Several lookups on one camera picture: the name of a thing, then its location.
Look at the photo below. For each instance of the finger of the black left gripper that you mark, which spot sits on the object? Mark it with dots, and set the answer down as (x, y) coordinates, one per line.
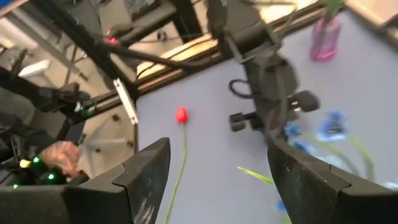
(237, 122)
(306, 101)

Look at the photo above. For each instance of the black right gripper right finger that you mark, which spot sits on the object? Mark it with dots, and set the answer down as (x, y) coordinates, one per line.
(311, 193)

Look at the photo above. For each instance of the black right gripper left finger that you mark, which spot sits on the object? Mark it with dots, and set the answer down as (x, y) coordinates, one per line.
(124, 193)

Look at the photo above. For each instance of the blue artificial flower bunch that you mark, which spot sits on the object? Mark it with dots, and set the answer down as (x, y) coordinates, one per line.
(332, 129)

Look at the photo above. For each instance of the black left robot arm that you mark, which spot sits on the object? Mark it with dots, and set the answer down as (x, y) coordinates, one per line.
(242, 31)

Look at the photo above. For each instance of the pink ribbed glass vase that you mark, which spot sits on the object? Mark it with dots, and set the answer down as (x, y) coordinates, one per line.
(325, 40)

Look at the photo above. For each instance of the person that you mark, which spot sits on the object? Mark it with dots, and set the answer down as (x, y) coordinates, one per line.
(60, 158)

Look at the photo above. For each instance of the white metal bracket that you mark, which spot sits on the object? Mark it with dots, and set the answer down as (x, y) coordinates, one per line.
(126, 101)

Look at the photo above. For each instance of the black frame beam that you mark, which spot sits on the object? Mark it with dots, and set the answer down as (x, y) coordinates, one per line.
(81, 34)

